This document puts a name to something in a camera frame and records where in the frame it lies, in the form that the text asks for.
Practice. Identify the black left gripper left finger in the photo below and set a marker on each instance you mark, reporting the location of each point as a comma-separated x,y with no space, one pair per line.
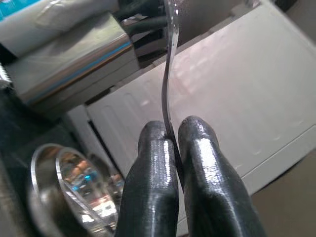
150,187

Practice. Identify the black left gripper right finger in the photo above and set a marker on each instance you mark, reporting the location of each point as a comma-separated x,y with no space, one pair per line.
209,187

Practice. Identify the wide steel plate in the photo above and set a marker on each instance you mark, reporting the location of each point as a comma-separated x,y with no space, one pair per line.
42,197

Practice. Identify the steel knife block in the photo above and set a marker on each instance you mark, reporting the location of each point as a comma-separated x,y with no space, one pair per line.
74,61

